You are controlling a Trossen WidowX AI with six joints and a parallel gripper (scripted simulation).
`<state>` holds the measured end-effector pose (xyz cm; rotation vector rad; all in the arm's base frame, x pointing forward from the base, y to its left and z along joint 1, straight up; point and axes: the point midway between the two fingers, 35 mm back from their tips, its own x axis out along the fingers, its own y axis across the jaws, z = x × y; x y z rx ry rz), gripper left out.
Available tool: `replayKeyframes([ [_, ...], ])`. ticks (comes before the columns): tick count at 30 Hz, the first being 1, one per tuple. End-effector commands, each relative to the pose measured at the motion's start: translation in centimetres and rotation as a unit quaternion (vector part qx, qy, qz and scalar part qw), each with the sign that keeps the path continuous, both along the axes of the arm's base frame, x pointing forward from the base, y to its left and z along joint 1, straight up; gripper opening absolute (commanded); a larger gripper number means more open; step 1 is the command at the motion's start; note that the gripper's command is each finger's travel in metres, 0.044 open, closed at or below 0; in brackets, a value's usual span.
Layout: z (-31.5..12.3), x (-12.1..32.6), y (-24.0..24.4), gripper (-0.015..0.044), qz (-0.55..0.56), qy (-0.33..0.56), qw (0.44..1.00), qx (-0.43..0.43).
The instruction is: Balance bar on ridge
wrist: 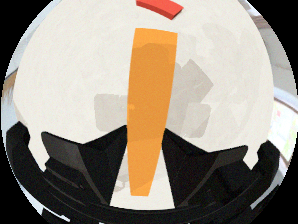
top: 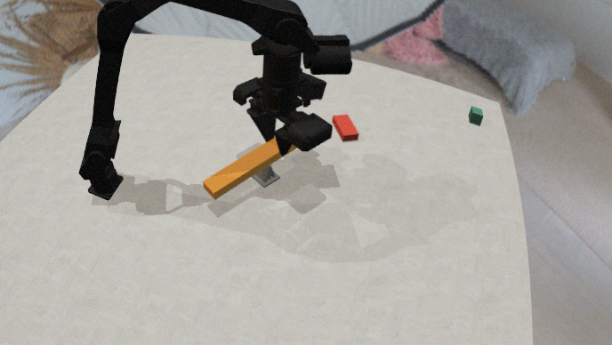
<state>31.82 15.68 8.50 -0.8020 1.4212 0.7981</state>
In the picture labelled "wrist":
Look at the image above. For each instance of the red rectangular block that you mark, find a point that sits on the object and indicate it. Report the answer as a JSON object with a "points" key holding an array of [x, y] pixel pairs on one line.
{"points": [[163, 7]]}

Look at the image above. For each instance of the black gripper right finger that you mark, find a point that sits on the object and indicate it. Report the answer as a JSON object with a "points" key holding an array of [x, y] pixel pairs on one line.
{"points": [[189, 167]]}

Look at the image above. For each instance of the orange bar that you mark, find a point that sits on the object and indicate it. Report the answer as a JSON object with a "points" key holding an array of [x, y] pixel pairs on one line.
{"points": [[149, 90]]}

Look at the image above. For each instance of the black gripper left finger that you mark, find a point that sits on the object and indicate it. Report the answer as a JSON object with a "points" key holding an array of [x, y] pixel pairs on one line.
{"points": [[99, 160]]}

